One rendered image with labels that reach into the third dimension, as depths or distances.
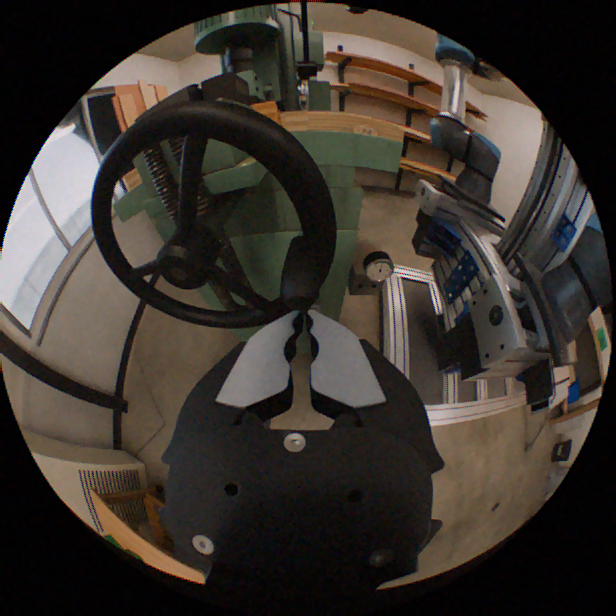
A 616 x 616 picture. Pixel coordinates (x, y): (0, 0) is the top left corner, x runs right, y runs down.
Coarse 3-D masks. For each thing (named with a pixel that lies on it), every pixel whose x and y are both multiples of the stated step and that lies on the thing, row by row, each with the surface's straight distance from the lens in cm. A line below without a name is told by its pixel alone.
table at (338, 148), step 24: (312, 144) 30; (336, 144) 31; (360, 144) 31; (384, 144) 33; (240, 168) 22; (264, 168) 27; (384, 168) 33; (144, 192) 44; (216, 192) 24; (120, 216) 53
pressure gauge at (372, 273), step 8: (368, 256) 36; (376, 256) 35; (384, 256) 36; (368, 264) 35; (376, 264) 35; (384, 264) 36; (392, 264) 36; (368, 272) 36; (376, 272) 37; (384, 272) 38; (392, 272) 38; (376, 280) 38
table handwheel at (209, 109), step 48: (144, 144) 16; (192, 144) 14; (240, 144) 12; (288, 144) 12; (96, 192) 21; (192, 192) 15; (240, 192) 31; (288, 192) 13; (96, 240) 26; (192, 240) 17; (336, 240) 15; (144, 288) 29; (192, 288) 19; (240, 288) 21
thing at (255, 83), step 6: (246, 72) 46; (252, 72) 46; (246, 78) 45; (252, 78) 45; (258, 78) 50; (252, 84) 44; (258, 84) 49; (264, 84) 57; (252, 90) 44; (258, 90) 46; (252, 96) 45; (258, 96) 47; (264, 96) 54; (252, 102) 52; (258, 102) 54; (264, 102) 56
